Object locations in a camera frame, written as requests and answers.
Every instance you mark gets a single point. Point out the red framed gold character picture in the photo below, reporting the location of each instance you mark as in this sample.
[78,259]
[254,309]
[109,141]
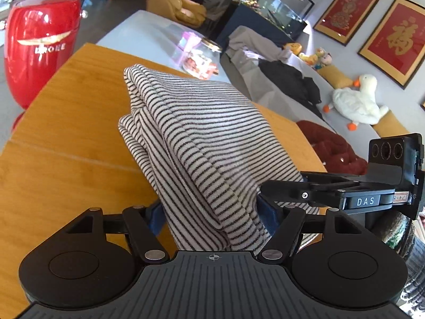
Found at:
[398,40]

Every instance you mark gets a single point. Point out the yellow square cushion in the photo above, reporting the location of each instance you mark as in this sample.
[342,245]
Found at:
[391,124]

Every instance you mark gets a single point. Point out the red framed figure picture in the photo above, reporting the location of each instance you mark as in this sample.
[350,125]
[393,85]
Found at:
[348,13]

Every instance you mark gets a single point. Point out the yellow long cushion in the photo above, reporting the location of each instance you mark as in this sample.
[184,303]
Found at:
[335,76]

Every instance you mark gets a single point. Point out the black jacket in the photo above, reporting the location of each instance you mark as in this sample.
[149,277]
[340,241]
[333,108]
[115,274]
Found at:
[289,83]

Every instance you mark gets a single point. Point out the person's right forearm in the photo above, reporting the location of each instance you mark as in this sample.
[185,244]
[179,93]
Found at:
[411,259]

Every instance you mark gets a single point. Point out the grey sofa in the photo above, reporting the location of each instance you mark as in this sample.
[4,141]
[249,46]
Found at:
[275,93]

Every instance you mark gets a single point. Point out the dark red fuzzy garment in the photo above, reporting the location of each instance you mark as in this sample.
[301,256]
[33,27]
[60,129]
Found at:
[332,149]

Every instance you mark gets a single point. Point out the pink snack container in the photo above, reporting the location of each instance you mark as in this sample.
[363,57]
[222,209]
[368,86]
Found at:
[199,61]

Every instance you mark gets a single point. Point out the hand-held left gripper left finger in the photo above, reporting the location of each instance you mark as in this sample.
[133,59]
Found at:
[156,219]

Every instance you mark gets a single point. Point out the dark fish tank cabinet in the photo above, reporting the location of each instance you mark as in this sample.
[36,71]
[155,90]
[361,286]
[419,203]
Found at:
[239,20]

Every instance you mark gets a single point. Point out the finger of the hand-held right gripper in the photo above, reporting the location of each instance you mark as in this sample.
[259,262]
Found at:
[298,192]
[332,179]

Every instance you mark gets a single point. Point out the yellow duck plush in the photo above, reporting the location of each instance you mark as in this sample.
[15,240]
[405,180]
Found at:
[310,58]

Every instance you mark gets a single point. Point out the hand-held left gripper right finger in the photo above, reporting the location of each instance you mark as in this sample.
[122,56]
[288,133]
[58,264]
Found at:
[269,219]

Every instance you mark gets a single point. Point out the beige blanket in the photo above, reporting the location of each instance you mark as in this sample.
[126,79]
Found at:
[252,43]

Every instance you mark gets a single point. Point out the yellow armchair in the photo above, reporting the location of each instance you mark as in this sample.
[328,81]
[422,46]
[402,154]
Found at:
[166,0]

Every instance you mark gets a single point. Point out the yellow plush toy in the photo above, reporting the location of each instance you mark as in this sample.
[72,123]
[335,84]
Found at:
[292,47]

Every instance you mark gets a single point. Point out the white goose plush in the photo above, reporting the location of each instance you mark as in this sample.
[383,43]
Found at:
[355,103]

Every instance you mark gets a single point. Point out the striped knit garment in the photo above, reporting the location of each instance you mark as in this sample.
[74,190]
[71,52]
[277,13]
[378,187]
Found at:
[206,146]

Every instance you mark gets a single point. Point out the pale low table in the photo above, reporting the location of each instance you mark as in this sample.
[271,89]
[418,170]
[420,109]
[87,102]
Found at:
[146,30]

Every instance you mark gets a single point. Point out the glass fish tank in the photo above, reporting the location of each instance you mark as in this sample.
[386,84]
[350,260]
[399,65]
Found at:
[275,6]

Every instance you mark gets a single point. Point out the pink doll plush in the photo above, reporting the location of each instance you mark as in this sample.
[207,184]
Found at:
[325,59]

